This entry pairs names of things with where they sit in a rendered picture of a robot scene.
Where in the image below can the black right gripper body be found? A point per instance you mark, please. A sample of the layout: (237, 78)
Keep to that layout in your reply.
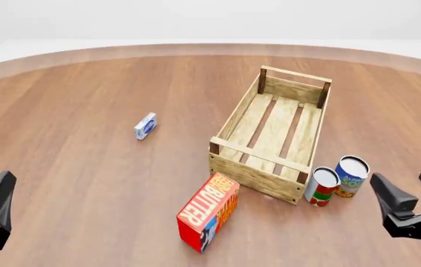
(418, 228)

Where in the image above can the tomato sauce tin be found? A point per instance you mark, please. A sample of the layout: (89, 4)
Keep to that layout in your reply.
(321, 189)

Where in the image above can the wooden slat tray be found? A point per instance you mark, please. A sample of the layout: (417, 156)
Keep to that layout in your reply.
(269, 133)

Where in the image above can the blue alphabet soup tin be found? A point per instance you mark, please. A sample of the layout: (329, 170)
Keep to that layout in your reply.
(351, 178)

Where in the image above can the small blue white box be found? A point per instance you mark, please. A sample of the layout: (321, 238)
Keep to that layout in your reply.
(145, 126)

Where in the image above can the red butter box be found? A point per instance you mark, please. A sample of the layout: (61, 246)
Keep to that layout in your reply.
(202, 214)

